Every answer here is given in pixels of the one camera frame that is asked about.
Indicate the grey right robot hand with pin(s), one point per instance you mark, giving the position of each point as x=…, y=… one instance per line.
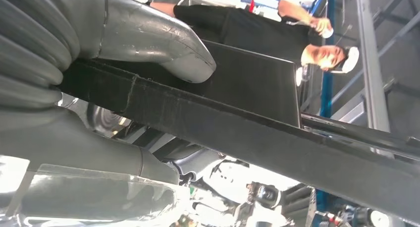
x=147, y=31

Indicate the person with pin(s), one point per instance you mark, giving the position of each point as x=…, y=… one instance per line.
x=256, y=25

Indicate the grey metal workbench frame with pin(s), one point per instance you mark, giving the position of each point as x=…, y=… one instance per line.
x=370, y=71

